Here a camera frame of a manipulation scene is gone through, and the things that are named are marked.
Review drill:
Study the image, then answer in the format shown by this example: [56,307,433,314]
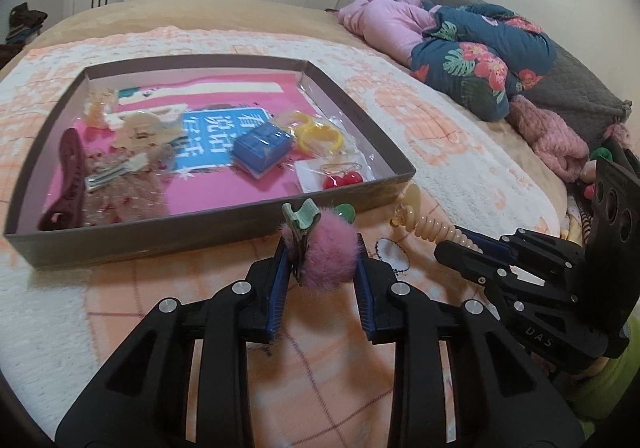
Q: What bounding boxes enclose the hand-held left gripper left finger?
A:
[55,243,294,448]

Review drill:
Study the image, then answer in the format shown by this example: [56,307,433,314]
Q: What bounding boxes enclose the beige bedspread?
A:
[0,0,583,209]

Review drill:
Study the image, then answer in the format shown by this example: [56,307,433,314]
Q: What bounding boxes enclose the pale yellow bangle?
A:
[274,108,317,134]

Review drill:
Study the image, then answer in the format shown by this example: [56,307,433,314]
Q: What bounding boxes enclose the glitter bow hair clip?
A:
[81,147,174,230]

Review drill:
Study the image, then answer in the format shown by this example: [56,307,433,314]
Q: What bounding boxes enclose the blue floral quilt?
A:
[409,2,559,124]

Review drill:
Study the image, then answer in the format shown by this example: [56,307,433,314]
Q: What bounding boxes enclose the grey pillow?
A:
[372,0,634,140]

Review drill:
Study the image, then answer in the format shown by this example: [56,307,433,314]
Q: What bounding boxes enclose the pink pompom hair clip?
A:
[280,198,364,290]

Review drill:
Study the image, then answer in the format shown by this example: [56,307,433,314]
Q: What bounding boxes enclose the person's right forearm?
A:
[560,353,640,435]

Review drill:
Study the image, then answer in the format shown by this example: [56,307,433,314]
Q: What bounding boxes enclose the pink picture book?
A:
[47,73,382,230]

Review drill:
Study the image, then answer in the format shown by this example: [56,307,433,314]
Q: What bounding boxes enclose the pink quilt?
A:
[337,0,442,67]

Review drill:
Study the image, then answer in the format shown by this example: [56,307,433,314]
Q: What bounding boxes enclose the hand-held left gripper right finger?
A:
[352,238,586,448]

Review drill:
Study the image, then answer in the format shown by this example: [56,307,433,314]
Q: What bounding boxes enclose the blue box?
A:
[232,120,294,177]

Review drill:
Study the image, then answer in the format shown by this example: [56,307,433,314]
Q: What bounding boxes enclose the dark clothes pile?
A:
[7,1,49,47]

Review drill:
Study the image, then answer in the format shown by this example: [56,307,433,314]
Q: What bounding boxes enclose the beige spiral hair tie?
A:
[390,184,484,252]

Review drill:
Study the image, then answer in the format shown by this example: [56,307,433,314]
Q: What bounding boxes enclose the cream hair claw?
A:
[106,102,189,152]

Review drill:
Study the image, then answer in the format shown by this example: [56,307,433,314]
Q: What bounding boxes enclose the green hair clip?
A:
[332,202,357,225]

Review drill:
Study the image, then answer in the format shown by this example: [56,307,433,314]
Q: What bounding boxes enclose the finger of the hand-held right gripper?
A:
[470,227,588,300]
[434,239,629,375]

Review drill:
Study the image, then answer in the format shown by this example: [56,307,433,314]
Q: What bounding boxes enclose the amber translucent hair clip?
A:
[81,87,122,130]

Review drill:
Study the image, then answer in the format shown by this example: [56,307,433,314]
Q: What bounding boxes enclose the red bead hair tie packet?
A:
[294,157,384,195]

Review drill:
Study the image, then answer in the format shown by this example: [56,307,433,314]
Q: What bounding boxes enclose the shallow grey cardboard box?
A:
[4,53,417,270]

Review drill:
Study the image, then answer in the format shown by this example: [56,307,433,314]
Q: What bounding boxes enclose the pink knitted cloth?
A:
[509,94,592,180]

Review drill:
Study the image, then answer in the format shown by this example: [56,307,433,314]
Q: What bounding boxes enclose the dark red hair claw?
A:
[37,127,89,233]

